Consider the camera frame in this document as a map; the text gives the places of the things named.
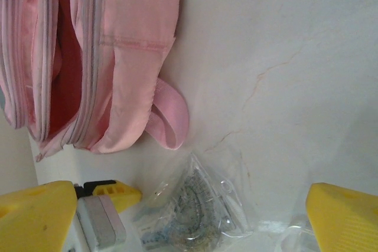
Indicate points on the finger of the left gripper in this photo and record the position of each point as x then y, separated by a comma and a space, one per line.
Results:
121, 196

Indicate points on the clear bag of clips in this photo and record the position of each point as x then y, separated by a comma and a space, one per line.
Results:
195, 219

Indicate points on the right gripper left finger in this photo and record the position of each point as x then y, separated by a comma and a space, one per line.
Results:
32, 222

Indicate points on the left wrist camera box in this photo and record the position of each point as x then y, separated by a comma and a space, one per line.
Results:
100, 225

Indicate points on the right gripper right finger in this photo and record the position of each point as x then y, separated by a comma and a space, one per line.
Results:
348, 225

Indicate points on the pink school backpack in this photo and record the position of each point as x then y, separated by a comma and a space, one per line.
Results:
124, 13

